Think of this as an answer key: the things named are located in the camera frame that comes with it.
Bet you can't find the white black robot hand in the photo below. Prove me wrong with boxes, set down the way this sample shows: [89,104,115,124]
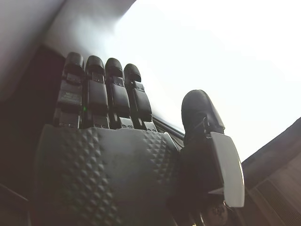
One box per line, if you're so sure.
[32,51,246,226]

